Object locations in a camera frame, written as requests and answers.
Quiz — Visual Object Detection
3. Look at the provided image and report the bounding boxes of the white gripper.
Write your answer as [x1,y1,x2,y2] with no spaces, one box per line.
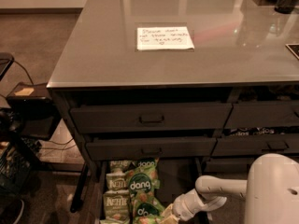
[160,192,202,224]

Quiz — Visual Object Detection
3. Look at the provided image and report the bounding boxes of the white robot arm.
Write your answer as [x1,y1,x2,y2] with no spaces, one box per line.
[161,153,299,224]

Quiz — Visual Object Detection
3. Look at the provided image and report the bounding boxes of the green dang chip bag front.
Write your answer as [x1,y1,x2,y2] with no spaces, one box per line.
[132,191,164,224]

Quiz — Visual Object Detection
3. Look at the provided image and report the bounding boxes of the green dang chip bag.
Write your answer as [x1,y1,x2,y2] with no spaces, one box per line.
[133,158,159,168]
[125,166,160,197]
[132,191,164,224]

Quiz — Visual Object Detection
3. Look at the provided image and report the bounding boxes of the open bottom left drawer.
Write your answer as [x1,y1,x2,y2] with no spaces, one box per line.
[95,158,202,224]

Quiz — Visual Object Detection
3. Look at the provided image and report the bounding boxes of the green dang chip bag upper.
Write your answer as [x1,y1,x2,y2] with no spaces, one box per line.
[125,166,160,197]

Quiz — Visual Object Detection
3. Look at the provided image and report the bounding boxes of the kettle chip bag front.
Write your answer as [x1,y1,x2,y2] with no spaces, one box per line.
[103,190,130,221]

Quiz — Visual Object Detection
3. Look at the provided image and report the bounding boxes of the kettle chip bag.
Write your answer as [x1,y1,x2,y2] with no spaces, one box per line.
[106,172,127,190]
[109,160,132,173]
[103,190,130,221]

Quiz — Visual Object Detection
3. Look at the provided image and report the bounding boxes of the green dang chip bag back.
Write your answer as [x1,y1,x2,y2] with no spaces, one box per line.
[133,158,159,168]

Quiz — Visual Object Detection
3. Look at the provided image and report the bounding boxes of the kettle chip bag middle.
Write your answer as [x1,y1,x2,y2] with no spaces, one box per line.
[106,172,127,190]

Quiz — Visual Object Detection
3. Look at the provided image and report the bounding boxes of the bottom right drawer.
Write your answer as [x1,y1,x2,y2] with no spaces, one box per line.
[203,158,255,173]

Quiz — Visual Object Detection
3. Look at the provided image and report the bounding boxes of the kettle chip bag back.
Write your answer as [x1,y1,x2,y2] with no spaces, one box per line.
[109,160,132,173]

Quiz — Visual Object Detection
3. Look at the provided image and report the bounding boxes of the middle left drawer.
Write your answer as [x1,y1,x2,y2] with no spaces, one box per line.
[86,136,216,161]

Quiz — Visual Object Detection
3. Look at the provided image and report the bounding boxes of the top left drawer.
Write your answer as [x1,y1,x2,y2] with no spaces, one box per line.
[70,103,232,133]

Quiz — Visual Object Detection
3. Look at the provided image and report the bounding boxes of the dark metal drawer cabinet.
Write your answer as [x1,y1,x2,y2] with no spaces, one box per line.
[46,0,299,224]

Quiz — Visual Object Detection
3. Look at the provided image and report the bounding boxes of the middle right drawer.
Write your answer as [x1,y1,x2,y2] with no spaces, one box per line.
[212,134,299,157]

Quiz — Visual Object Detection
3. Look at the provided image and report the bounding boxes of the dark snack bags in drawer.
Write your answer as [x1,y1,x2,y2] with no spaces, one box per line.
[223,126,299,136]

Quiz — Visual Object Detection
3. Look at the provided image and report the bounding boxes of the top right drawer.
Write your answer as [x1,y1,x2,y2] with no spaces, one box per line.
[225,101,299,129]

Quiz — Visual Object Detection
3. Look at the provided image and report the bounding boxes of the black crate with items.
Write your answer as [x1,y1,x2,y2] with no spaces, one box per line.
[0,141,32,195]

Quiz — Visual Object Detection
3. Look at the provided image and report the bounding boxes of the white handwritten paper note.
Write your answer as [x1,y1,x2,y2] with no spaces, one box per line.
[136,26,194,50]

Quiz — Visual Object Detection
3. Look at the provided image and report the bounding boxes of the black cable at left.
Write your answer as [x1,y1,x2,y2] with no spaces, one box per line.
[0,58,48,87]

